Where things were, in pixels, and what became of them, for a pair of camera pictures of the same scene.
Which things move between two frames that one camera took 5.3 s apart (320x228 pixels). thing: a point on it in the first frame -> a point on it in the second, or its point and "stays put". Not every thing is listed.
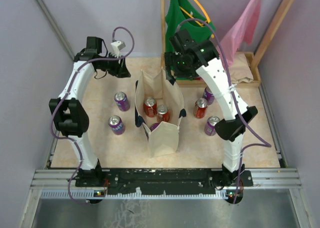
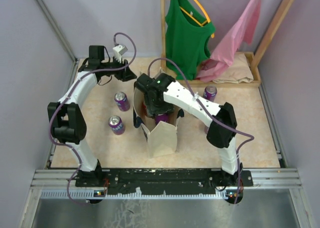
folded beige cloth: (240, 70) stays put
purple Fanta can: (209, 95) stays put
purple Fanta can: (122, 101) stays put
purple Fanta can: (153, 126) -> (163, 117)
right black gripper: (169, 61) -> (152, 109)
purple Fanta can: (117, 125) stays put
